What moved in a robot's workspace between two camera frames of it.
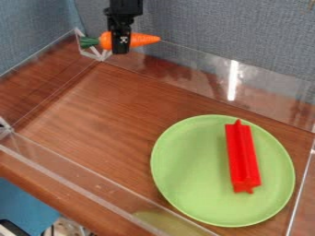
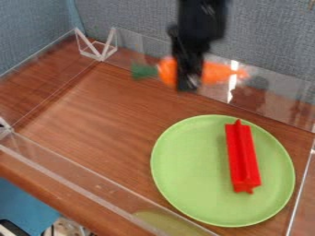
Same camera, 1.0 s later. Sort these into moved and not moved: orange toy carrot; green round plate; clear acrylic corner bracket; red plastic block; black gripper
Moved: black gripper; orange toy carrot
Not moved: clear acrylic corner bracket; red plastic block; green round plate
